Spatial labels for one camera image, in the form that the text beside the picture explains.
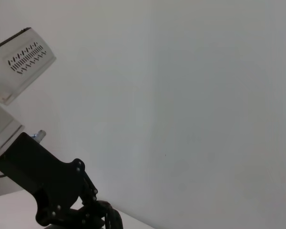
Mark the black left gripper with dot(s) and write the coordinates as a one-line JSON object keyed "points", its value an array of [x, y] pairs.
{"points": [[43, 171]]}

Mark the silver vented left wrist camera box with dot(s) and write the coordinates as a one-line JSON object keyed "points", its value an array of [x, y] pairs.
{"points": [[26, 71]]}

